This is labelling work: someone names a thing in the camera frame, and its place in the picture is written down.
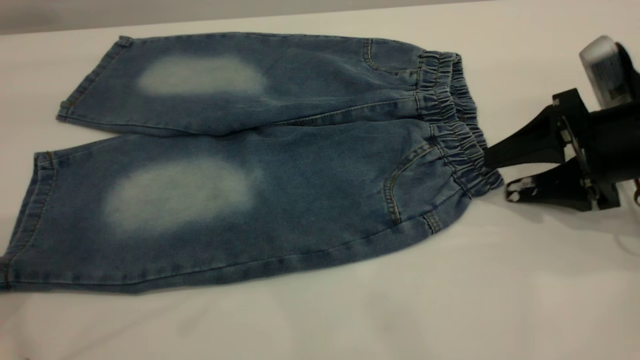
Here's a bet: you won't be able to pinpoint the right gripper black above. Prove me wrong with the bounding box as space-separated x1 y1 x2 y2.
483 88 640 212

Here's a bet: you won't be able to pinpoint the blue denim pants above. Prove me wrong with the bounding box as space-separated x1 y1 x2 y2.
0 32 505 295

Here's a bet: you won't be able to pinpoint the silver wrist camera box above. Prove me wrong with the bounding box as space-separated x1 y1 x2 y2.
579 35 640 108

